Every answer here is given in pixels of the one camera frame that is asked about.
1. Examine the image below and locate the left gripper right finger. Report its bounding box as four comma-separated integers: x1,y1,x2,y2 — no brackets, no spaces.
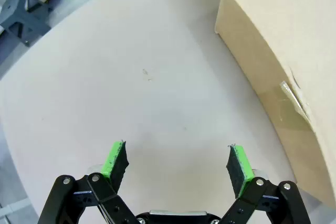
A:
219,144,312,224

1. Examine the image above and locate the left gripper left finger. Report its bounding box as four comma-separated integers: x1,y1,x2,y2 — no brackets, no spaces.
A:
38,141,140,224

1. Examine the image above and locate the brown cardboard shipping box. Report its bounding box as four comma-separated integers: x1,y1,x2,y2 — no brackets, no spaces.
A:
214,0,336,206

